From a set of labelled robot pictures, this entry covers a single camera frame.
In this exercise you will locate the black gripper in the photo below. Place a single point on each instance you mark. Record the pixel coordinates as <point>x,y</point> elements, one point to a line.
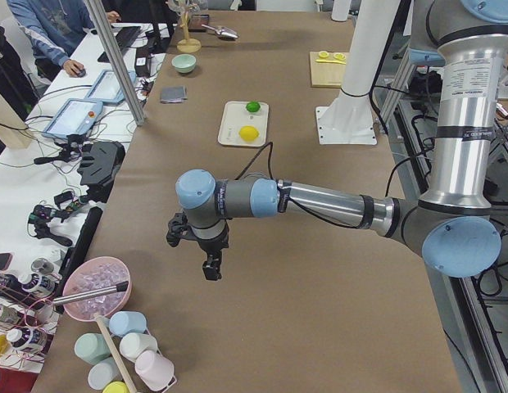
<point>212,246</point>

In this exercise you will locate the yellow lemon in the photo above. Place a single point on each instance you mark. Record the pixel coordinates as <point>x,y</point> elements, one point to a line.
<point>248,133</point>

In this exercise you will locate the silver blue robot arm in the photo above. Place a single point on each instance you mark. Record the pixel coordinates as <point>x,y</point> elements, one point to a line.
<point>448,227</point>

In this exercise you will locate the white rabbit tray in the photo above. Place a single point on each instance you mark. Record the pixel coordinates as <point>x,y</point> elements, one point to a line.
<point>236,116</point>

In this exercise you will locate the blue plastic cup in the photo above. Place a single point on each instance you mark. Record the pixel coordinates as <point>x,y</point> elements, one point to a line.
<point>124,322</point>

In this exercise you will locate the pink bowl of ice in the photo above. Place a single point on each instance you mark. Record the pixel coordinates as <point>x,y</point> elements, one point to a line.
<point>95,274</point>

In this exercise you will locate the white plastic cup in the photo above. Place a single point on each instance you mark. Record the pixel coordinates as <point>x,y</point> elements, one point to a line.
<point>133,344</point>

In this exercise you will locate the pink plastic cup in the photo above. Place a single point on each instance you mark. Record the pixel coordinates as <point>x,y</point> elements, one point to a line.
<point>156,371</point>

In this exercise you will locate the black bar on desk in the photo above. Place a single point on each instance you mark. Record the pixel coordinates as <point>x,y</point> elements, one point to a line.
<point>76,255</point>

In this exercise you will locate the mint green plastic cup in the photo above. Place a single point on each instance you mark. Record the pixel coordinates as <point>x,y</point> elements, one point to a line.
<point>91,348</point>

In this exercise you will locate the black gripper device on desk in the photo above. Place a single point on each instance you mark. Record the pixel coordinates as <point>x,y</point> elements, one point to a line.
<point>100,163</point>

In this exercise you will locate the pale grey plastic cup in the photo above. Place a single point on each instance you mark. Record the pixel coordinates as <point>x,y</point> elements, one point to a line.
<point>103,373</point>

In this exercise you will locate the yellow plastic cup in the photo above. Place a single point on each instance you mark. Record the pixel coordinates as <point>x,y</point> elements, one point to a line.
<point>116,387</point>

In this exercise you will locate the green lime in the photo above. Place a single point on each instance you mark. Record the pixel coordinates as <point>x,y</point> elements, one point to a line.
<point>253,106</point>

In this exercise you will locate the teach pendant tablet front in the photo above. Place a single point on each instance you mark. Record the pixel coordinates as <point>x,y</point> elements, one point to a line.
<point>75,117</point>

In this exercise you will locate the teach pendant tablet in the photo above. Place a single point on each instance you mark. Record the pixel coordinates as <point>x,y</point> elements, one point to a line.
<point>75,117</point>
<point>106,89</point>

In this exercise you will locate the mint green ceramic bowl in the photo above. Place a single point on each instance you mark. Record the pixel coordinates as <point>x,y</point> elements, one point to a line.
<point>184,63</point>

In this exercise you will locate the teach pendant tablet rear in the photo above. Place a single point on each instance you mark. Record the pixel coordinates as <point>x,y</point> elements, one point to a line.
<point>106,89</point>

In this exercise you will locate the wooden cutting board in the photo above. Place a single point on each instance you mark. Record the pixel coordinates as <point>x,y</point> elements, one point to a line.
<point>326,75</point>

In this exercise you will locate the wooden mug tree stand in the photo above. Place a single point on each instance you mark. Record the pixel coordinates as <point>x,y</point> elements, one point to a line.
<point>184,9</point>

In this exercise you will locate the silver metal scoop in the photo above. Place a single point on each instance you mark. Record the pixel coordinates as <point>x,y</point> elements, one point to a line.
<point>222,32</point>

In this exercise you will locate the lemon half right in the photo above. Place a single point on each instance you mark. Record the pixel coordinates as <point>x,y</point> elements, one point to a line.
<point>339,56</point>

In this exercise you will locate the black keyboard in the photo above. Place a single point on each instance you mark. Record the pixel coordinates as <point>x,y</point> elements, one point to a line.
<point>125,36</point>

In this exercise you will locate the person in blue hoodie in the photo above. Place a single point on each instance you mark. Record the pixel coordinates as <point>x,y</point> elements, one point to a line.
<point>55,29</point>

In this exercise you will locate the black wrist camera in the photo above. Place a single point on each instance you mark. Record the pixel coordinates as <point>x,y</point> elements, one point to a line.
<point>179,229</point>

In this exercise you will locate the wooden rack handle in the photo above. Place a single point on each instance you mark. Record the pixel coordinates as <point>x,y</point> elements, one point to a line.
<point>101,323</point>

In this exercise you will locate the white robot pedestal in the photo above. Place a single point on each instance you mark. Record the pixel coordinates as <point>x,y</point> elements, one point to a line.
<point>349,120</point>

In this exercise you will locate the aluminium frame post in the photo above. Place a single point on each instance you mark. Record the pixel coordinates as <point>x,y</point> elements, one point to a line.
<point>110,46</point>

